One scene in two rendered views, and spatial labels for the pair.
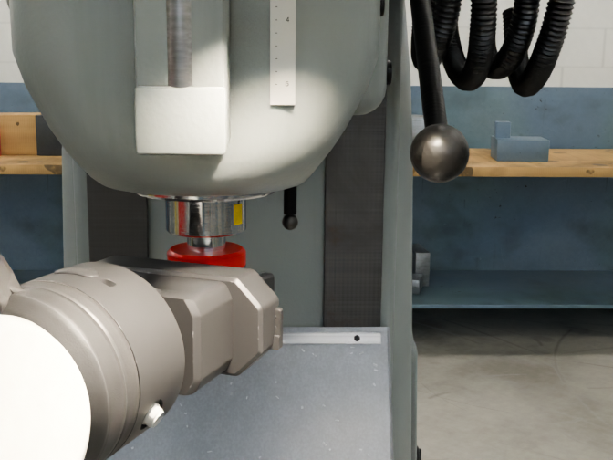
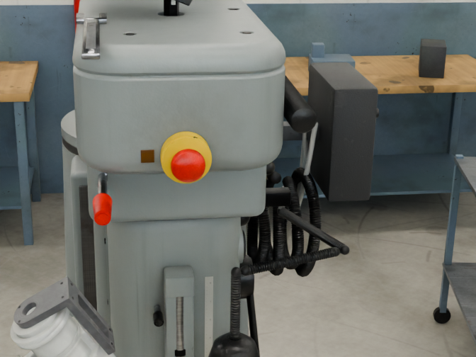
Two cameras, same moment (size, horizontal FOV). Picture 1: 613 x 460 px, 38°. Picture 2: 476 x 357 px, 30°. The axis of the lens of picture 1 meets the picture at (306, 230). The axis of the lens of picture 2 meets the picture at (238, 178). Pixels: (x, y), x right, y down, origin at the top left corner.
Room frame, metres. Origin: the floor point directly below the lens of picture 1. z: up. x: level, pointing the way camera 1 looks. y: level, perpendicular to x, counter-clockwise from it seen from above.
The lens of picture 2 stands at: (-0.71, 0.11, 2.11)
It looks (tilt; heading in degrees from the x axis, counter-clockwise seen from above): 21 degrees down; 353
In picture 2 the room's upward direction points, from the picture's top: 1 degrees clockwise
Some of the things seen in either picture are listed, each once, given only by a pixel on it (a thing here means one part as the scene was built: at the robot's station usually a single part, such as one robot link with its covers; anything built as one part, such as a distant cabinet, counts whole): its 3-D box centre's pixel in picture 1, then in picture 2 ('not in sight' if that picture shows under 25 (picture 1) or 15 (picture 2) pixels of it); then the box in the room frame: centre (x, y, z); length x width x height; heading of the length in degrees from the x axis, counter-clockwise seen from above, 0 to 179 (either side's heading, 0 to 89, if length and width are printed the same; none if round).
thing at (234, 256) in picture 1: (206, 256); not in sight; (0.52, 0.06, 1.26); 0.05 x 0.05 x 0.01
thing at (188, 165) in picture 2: not in sight; (188, 163); (0.27, 0.05, 1.76); 0.04 x 0.03 x 0.04; 92
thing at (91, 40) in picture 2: not in sight; (91, 33); (0.36, 0.16, 1.89); 0.24 x 0.04 x 0.01; 2
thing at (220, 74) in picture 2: not in sight; (170, 67); (0.54, 0.06, 1.81); 0.47 x 0.26 x 0.16; 2
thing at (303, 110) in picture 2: not in sight; (268, 76); (0.56, -0.09, 1.79); 0.45 x 0.04 x 0.04; 2
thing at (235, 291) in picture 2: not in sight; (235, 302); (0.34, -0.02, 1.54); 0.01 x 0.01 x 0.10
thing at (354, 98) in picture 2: not in sight; (341, 129); (0.83, -0.27, 1.62); 0.20 x 0.09 x 0.21; 2
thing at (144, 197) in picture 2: not in sight; (170, 148); (0.56, 0.06, 1.68); 0.34 x 0.24 x 0.10; 2
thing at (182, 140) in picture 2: not in sight; (185, 157); (0.29, 0.05, 1.76); 0.06 x 0.02 x 0.06; 92
